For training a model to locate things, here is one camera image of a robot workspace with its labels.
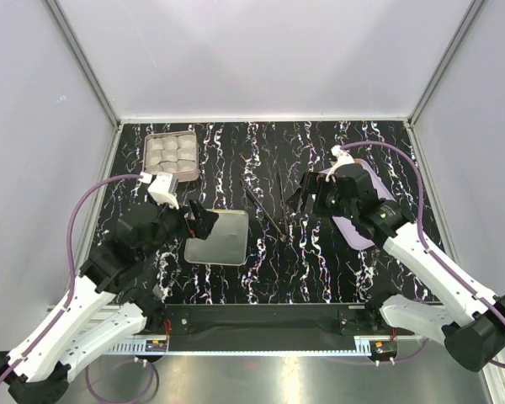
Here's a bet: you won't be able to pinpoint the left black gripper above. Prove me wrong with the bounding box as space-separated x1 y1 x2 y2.
139 196 219 263

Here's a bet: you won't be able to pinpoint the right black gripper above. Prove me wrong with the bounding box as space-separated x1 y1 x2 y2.
285 170 357 221

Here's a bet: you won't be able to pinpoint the metal tongs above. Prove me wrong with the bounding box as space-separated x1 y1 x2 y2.
240 174 289 242

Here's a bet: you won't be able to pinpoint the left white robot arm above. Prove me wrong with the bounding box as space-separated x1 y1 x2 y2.
0 200 219 403

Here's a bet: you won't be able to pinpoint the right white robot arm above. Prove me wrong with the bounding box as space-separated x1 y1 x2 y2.
287 163 505 372

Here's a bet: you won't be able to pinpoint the pink chocolate box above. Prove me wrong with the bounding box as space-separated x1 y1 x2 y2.
142 130 199 183

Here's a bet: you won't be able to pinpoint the silver metal box lid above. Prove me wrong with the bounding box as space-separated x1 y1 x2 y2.
183 210 249 266

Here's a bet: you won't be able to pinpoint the lavender plastic tray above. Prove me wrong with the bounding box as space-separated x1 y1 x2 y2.
332 158 394 251

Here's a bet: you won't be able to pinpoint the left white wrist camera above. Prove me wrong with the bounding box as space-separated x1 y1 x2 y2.
141 172 179 210

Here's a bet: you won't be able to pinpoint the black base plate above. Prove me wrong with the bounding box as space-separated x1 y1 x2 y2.
166 303 392 339

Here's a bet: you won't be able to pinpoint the white cable duct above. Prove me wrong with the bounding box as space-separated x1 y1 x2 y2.
106 333 371 357

